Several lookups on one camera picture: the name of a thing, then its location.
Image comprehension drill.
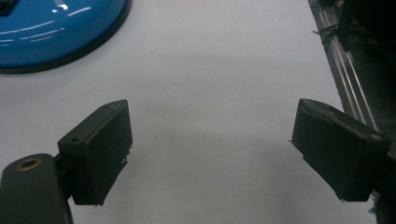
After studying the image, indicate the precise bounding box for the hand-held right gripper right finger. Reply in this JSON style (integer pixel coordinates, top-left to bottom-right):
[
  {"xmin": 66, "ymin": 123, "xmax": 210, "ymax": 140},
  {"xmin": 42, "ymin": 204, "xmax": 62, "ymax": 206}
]
[{"xmin": 290, "ymin": 98, "xmax": 392, "ymax": 203}]

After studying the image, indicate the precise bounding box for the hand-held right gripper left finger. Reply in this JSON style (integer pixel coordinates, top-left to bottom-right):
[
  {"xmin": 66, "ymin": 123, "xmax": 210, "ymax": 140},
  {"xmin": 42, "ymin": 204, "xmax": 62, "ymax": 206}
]
[{"xmin": 57, "ymin": 99, "xmax": 134, "ymax": 207}]

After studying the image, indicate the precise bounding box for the aluminium frame rail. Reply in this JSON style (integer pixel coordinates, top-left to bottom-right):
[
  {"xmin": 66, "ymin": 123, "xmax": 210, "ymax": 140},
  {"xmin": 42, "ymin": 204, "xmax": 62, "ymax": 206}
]
[{"xmin": 307, "ymin": 0, "xmax": 396, "ymax": 160}]

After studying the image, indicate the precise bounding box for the black cable tie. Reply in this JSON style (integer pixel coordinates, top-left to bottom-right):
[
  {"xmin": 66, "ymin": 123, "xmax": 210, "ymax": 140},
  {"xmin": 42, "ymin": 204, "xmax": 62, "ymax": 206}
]
[{"xmin": 312, "ymin": 24, "xmax": 340, "ymax": 48}]

